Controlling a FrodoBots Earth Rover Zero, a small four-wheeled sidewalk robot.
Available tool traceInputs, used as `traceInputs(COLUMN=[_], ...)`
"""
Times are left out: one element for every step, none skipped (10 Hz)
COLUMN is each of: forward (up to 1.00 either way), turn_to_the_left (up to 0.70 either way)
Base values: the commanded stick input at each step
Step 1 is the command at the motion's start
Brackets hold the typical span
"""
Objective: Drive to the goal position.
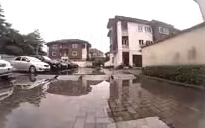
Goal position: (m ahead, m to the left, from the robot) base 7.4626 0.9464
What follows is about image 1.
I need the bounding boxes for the brown brick building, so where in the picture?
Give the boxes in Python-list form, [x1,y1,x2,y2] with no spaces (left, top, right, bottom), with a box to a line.
[45,38,93,62]

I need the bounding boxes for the white and brown building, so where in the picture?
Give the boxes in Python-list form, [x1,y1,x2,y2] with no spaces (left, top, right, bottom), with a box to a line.
[104,15,181,68]

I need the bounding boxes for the row of dark cars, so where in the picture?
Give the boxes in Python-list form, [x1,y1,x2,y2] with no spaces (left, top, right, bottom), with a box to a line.
[34,54,79,70]

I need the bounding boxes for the wet grey brick paving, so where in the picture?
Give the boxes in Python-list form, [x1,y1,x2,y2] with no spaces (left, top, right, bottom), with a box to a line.
[0,66,205,128]

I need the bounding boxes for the silver car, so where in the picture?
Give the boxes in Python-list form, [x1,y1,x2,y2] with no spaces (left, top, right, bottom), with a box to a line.
[9,55,52,74]

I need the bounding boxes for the low green hedge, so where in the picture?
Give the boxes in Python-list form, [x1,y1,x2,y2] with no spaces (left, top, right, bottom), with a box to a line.
[142,64,205,88]

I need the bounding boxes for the tall dark trees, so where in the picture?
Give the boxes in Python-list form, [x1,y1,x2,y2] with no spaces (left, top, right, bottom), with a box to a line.
[0,0,47,56]

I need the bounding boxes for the beige wall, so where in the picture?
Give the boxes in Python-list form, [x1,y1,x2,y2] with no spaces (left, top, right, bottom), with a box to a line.
[141,18,205,68]

